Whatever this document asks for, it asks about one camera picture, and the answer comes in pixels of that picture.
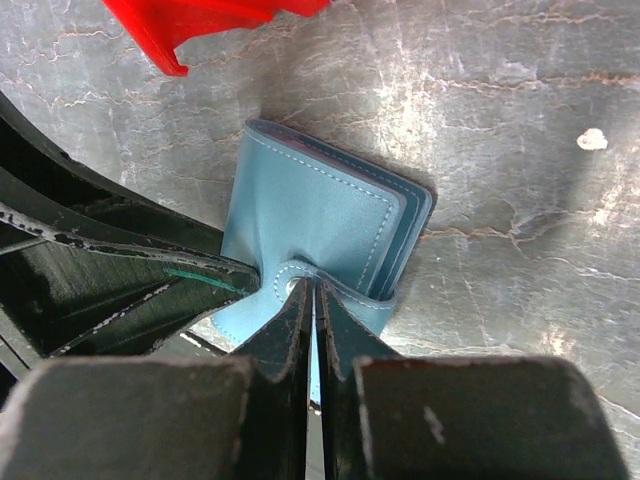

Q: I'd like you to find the blue leather card holder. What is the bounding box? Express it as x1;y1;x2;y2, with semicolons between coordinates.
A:
209;118;435;406

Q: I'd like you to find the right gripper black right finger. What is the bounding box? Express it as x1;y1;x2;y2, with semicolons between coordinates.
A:
314;282;629;479

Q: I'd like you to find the red plastic bin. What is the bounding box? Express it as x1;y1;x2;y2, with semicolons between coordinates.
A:
103;0;330;77

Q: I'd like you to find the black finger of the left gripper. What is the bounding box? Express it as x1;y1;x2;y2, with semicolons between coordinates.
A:
1;199;259;358
1;96;222;250

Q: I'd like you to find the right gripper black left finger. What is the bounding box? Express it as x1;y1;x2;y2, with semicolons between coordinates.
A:
1;279;313;479

